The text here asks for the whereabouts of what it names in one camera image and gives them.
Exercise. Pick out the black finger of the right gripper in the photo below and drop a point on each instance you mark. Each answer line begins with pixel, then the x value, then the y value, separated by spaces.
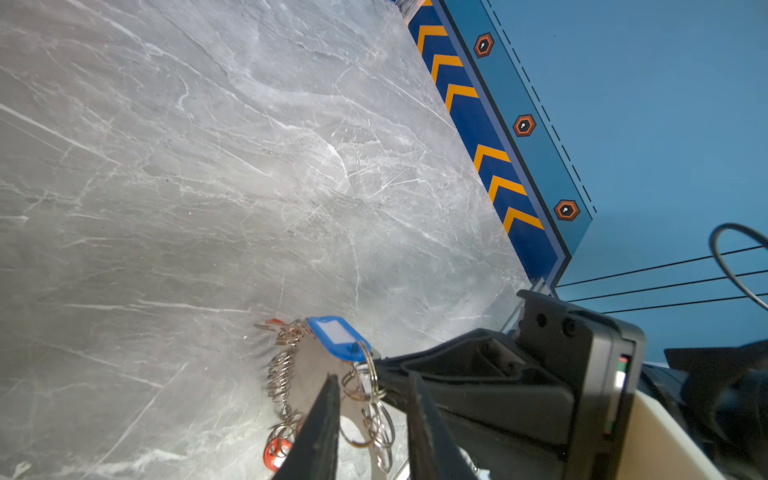
pixel 485 377

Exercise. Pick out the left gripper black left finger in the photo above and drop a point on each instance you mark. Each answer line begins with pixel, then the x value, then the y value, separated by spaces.
pixel 314 455

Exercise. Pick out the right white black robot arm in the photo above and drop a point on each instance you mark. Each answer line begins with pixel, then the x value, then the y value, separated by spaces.
pixel 717 395

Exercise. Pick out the blue tag key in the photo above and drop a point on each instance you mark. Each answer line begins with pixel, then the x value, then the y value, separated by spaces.
pixel 339 338

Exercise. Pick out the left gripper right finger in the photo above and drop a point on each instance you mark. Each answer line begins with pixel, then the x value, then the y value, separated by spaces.
pixel 433 453

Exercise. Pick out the red tag key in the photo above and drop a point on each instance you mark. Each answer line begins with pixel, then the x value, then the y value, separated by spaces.
pixel 275 453

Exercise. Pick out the metal keyring with chain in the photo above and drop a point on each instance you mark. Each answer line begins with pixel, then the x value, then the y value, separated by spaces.
pixel 295 376

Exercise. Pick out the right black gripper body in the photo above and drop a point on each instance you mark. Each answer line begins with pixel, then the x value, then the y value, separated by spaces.
pixel 600 359

